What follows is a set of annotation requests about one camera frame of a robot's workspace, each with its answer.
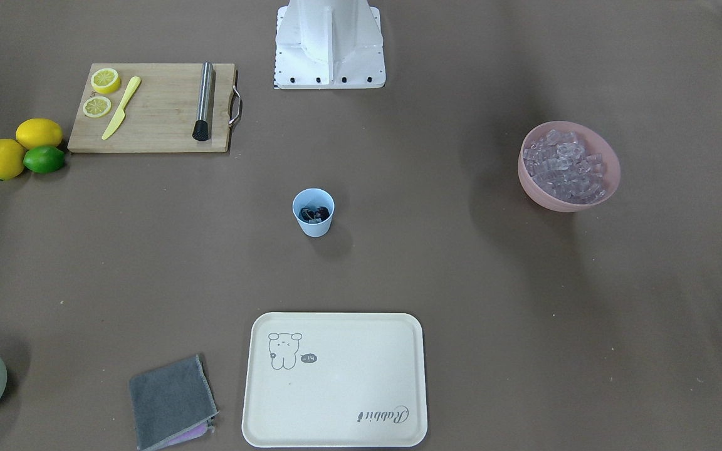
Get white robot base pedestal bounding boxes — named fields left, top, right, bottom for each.
left=273, top=1, right=387, bottom=90

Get lemon half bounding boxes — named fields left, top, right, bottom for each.
left=82, top=95, right=112, bottom=119
left=90, top=68, right=121, bottom=95

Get grey folded cloth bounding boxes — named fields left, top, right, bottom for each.
left=128, top=354, right=218, bottom=450

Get whole lemon upper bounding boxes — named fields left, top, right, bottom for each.
left=16, top=118, right=63, bottom=150

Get lemon half far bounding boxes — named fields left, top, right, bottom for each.
left=82, top=95, right=112, bottom=119

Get whole lemon lower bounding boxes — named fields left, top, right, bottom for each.
left=0, top=139, right=26, bottom=182

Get lemon half near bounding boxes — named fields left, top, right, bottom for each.
left=90, top=68, right=121, bottom=95

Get yellow plastic knife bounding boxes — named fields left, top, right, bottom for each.
left=101, top=76, right=142, bottom=140

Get bamboo cutting board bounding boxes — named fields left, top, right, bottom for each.
left=68, top=63, right=241, bottom=153

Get green lime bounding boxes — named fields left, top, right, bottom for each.
left=23, top=145, right=65, bottom=174

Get cream rabbit tray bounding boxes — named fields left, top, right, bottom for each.
left=243, top=312, right=429, bottom=448

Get steel muddler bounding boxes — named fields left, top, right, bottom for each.
left=192, top=61, right=216, bottom=141

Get whole lemon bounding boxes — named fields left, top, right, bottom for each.
left=16, top=118, right=63, bottom=150
left=0, top=139, right=26, bottom=182

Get pink bowl of ice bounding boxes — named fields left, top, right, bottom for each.
left=518, top=121, right=621, bottom=213

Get light blue plastic cup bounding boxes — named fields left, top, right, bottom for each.
left=292, top=188, right=335, bottom=237

